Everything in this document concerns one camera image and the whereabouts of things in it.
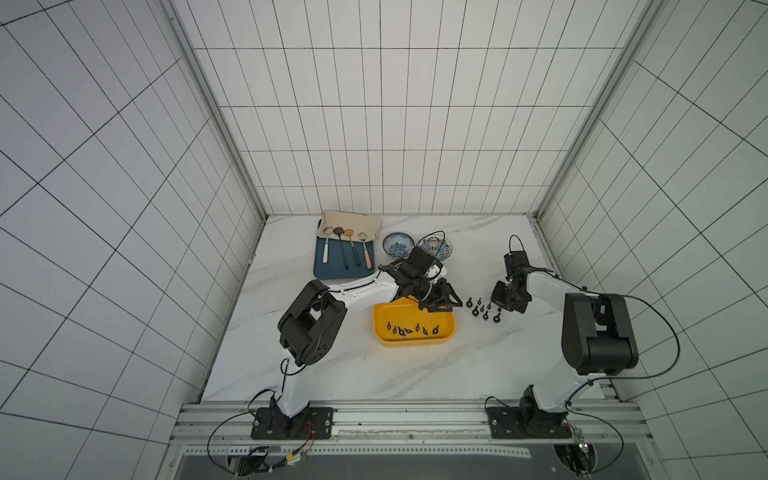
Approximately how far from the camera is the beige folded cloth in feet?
3.75

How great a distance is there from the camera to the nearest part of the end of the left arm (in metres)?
0.70

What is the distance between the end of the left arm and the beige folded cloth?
392 millimetres
